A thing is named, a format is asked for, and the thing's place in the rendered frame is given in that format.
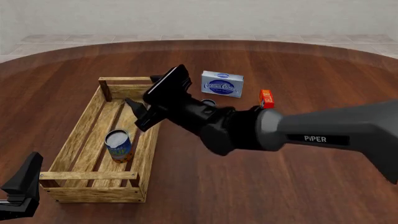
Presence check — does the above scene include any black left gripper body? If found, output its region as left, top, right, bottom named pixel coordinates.
left=0, top=192, right=40, bottom=220

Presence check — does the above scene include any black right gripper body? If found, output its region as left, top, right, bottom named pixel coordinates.
left=134, top=101, right=171, bottom=133

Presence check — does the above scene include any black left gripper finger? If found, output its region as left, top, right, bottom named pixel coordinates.
left=0, top=151, right=44, bottom=203

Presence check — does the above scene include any blue alphabet soup tin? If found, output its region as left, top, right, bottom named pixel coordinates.
left=104, top=129, right=134, bottom=164

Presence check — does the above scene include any wooden slat tray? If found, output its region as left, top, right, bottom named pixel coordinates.
left=39, top=76, right=163, bottom=203

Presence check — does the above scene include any blue cream cheese box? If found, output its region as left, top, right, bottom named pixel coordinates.
left=200, top=70, right=244, bottom=99

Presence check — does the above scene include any orange butter box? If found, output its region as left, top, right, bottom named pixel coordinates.
left=258, top=88, right=275, bottom=110

